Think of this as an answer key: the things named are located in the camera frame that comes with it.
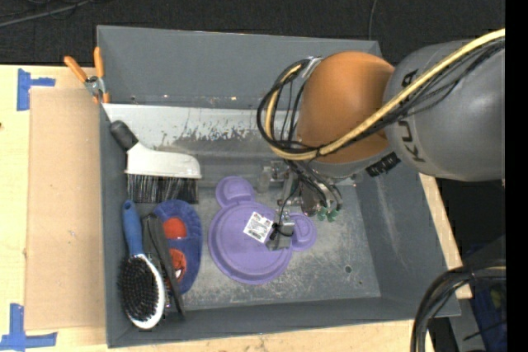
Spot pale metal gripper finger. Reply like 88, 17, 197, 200
265, 219, 296, 252
256, 160, 288, 195

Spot purple mouse-shaped plate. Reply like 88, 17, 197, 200
206, 176, 318, 286

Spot blue and red slipper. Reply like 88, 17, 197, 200
152, 199, 204, 296

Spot grey metal bin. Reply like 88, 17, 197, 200
95, 24, 462, 348

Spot white scrub brush black bristles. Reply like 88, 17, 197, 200
109, 120, 204, 205

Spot black flat comb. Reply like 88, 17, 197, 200
141, 213, 186, 317

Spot blue hairbrush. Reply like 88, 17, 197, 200
116, 199, 167, 331

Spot brown cardboard board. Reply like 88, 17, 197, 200
23, 86, 107, 331

